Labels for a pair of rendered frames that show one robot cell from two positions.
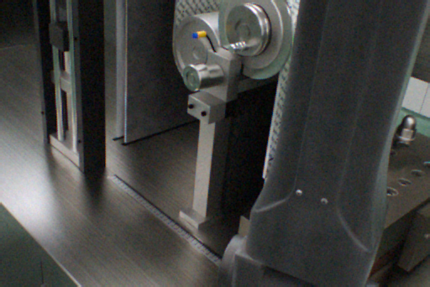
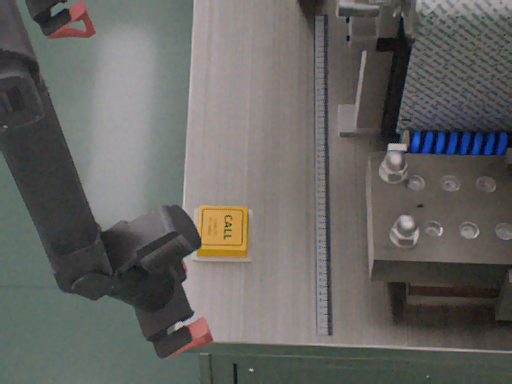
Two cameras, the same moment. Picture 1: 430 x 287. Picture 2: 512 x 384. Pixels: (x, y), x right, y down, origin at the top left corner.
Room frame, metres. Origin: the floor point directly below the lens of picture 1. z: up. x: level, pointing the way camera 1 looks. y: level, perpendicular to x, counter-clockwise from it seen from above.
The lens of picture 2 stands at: (-0.06, -0.64, 2.44)
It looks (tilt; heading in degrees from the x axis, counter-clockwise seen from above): 57 degrees down; 50
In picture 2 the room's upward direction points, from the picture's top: 2 degrees counter-clockwise
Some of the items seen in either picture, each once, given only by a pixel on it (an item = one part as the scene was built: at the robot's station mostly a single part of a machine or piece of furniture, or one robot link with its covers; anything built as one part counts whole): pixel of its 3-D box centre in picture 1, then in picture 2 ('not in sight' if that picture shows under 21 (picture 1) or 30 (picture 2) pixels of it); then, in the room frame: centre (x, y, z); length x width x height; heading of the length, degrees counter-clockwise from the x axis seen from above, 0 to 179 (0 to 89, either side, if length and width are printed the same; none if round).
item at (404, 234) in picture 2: not in sight; (406, 227); (0.61, -0.20, 1.05); 0.04 x 0.04 x 0.04
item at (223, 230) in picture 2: not in sight; (222, 231); (0.49, 0.01, 0.91); 0.07 x 0.07 x 0.02; 46
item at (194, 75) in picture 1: (196, 76); (345, 1); (0.73, 0.04, 1.18); 0.04 x 0.02 x 0.04; 46
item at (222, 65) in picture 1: (207, 143); (366, 60); (0.76, 0.01, 1.05); 0.06 x 0.05 x 0.31; 136
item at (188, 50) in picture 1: (248, 40); not in sight; (0.94, -0.04, 1.17); 0.26 x 0.12 x 0.12; 136
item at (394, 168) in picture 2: not in sight; (394, 163); (0.67, -0.13, 1.05); 0.04 x 0.04 x 0.04
